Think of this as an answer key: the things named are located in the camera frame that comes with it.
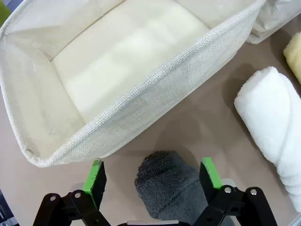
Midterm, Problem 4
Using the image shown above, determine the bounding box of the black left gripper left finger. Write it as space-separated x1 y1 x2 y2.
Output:
32 160 111 226

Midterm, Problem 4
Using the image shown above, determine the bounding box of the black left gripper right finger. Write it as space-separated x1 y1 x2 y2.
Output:
185 157 278 226

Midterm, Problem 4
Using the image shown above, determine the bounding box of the grey towel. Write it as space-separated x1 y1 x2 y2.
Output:
134 150 233 226

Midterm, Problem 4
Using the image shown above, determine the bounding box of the white towel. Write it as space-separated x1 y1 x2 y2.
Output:
234 66 301 212

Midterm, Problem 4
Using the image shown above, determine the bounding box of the yellow towel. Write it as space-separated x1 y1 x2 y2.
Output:
283 32 301 85

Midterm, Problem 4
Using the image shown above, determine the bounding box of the beige fabric basket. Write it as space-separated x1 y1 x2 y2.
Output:
0 0 268 168
246 0 301 45

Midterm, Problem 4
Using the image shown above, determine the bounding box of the yellow-green apron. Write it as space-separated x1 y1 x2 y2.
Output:
0 0 12 30

